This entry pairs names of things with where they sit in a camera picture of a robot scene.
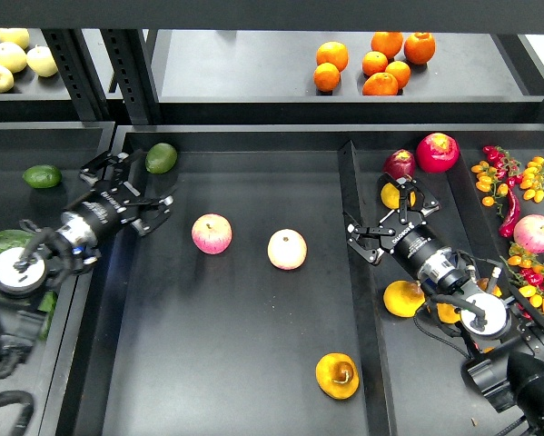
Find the pink apple right side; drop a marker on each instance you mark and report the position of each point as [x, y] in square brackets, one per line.
[529, 233]

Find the orange on shelf top right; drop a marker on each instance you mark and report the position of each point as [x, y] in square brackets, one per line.
[419, 48]

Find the pale pink apple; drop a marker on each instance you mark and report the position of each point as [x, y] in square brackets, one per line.
[287, 249]

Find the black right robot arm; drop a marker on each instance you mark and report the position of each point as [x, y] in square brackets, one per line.
[438, 357]

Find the bright red apple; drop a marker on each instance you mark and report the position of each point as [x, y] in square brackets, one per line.
[437, 153]

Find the orange on shelf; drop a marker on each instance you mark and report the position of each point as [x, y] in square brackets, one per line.
[381, 84]
[419, 48]
[326, 77]
[387, 43]
[374, 62]
[401, 71]
[333, 52]

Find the black shelf post centre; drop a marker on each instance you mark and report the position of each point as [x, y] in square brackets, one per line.
[132, 64]

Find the orange on shelf right centre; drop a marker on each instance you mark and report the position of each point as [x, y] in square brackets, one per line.
[401, 71]

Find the green avocado lower left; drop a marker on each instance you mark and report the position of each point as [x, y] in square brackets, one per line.
[46, 308]

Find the black shelf post left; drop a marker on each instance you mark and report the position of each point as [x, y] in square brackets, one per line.
[76, 67]

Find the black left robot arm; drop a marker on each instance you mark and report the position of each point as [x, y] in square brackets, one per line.
[46, 278]

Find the pale yellow pear middle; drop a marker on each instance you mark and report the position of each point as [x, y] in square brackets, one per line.
[12, 57]

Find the yellow cherry tomato bunch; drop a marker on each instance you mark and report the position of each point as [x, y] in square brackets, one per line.
[532, 182]

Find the red chili pepper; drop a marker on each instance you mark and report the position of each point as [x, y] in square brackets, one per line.
[511, 218]

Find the yellow pear right tray left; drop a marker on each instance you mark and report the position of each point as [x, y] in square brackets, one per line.
[403, 298]

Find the orange on shelf far left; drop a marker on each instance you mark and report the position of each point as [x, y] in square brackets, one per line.
[333, 52]

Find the pale yellow pear top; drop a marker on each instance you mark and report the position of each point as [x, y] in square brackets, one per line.
[18, 36]

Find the orange on shelf lower left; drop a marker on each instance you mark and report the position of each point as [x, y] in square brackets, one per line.
[326, 77]

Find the mixed cherry tomatoes right edge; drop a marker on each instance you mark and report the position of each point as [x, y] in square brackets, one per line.
[526, 274]

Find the dark red apple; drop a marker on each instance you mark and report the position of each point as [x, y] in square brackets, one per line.
[401, 163]

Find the red cherry tomato bunch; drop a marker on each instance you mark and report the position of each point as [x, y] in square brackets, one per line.
[502, 166]

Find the black left tray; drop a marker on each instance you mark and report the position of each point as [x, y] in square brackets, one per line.
[68, 146]

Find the dark green avocado left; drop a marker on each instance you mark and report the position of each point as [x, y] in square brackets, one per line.
[14, 238]

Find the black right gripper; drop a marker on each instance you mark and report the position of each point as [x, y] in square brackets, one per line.
[403, 233]

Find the black tray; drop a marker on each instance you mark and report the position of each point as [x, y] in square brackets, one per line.
[174, 341]
[68, 146]

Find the pale yellow pear right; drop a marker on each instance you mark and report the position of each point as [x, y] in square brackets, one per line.
[41, 61]

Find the black tray divider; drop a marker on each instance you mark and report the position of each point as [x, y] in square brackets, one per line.
[375, 374]

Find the yellow pear under right arm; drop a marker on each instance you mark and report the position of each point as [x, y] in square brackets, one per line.
[441, 312]

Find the orange on shelf front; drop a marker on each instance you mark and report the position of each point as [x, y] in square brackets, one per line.
[381, 84]

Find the pink red apple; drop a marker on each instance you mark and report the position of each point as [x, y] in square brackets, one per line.
[212, 233]

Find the black centre tray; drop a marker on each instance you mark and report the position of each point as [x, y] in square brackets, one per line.
[174, 341]

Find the black shelf post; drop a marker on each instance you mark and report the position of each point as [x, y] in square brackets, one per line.
[132, 64]
[76, 67]

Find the green avocado at tray corner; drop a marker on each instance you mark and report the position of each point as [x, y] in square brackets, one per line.
[161, 158]

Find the orange cherry tomato bunch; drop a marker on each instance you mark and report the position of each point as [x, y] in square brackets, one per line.
[490, 181]

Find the green avocado upper left tray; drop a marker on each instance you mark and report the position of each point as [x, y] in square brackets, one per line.
[42, 176]

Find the orange on shelf top middle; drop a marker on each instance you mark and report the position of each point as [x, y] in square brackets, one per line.
[387, 43]

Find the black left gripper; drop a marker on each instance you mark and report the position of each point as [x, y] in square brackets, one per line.
[111, 204]

